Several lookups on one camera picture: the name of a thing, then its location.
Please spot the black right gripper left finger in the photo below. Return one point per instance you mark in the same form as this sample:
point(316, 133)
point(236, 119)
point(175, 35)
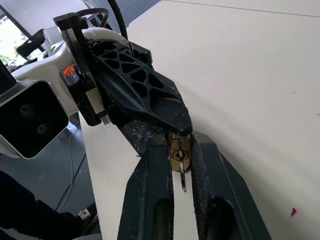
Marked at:
point(146, 190)

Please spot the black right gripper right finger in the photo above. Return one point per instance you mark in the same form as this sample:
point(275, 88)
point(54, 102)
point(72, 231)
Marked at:
point(222, 190)

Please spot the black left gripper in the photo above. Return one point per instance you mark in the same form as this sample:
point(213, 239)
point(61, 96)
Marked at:
point(83, 82)

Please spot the silver key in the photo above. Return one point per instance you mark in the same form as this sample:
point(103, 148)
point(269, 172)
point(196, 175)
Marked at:
point(183, 178)

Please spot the brass padlock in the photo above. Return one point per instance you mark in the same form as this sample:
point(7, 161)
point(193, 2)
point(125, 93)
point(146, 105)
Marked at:
point(178, 146)

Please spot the white and black sneaker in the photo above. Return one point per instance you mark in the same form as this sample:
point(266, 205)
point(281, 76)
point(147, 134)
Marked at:
point(86, 213)

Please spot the small red tape scrap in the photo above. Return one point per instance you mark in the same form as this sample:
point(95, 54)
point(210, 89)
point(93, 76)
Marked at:
point(293, 212)

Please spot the grey perforated panel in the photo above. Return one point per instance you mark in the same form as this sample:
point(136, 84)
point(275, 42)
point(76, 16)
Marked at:
point(130, 10)

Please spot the person's dark trouser leg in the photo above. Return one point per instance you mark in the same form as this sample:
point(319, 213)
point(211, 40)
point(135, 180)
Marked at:
point(27, 212)

